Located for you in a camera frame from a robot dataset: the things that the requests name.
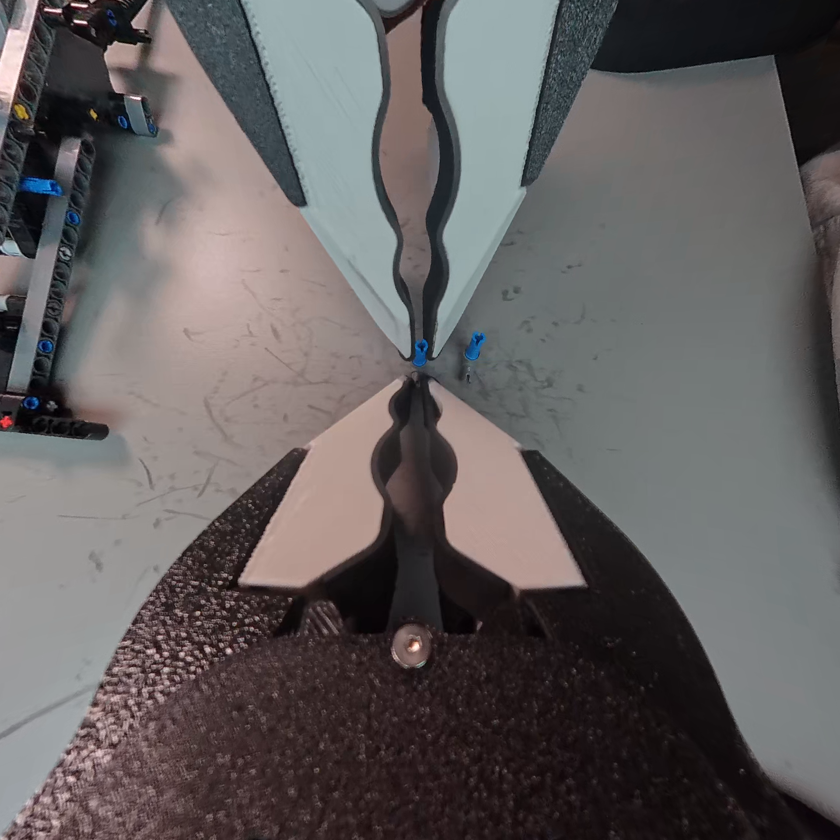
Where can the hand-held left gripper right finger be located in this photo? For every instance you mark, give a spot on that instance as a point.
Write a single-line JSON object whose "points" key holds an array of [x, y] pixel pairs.
{"points": [[519, 525]]}

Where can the grey toy brick chassis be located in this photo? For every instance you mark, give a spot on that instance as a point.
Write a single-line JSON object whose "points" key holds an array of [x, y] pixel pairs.
{"points": [[59, 263]]}

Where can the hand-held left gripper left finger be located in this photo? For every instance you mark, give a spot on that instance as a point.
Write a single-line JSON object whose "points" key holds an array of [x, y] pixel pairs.
{"points": [[322, 525]]}

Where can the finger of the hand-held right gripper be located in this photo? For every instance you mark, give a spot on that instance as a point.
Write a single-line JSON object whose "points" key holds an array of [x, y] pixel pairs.
{"points": [[322, 105], [492, 105]]}

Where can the blue toy pin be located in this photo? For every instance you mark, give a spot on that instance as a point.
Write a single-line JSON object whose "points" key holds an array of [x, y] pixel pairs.
{"points": [[475, 347], [420, 352]]}

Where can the grey desk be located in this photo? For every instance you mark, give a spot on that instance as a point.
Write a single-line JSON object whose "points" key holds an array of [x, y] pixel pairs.
{"points": [[656, 394]]}

